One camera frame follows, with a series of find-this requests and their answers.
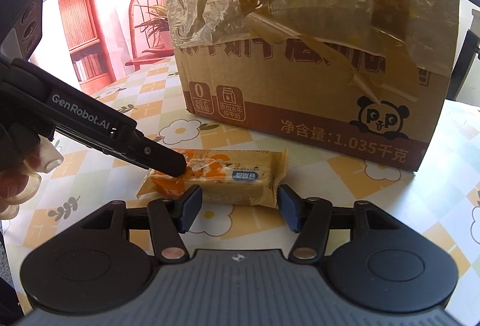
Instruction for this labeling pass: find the orange cake bar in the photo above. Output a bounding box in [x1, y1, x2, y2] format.
[137, 149, 289, 208]

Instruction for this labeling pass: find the left hand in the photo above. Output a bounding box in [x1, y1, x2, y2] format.
[1, 136, 64, 220]

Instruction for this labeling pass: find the printed room backdrop poster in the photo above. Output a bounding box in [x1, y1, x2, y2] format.
[58, 0, 173, 94]

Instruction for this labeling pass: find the checkered floral tablecloth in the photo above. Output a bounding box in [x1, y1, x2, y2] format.
[1, 59, 479, 325]

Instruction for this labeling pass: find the cardboard box with plastic liner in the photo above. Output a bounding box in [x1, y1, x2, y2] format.
[166, 0, 459, 171]

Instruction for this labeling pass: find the black exercise bike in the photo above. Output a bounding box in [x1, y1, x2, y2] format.
[446, 0, 480, 100]

